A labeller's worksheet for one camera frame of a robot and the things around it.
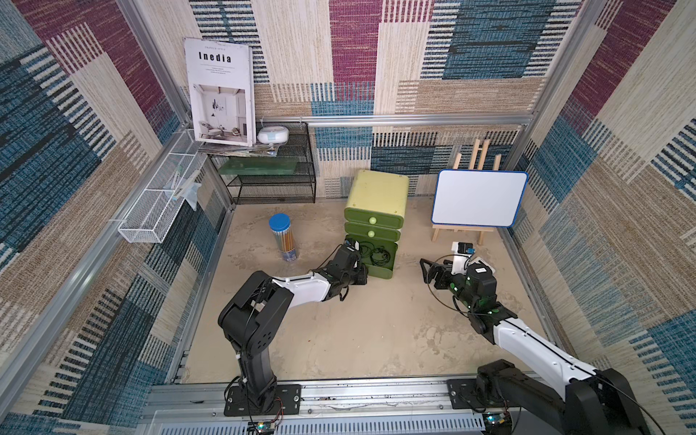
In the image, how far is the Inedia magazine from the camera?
0.76 meters

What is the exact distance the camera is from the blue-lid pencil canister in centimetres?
89

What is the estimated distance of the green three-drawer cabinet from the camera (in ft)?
2.97

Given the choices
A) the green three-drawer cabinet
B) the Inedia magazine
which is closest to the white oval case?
the Inedia magazine

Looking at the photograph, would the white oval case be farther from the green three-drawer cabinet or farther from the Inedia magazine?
the green three-drawer cabinet
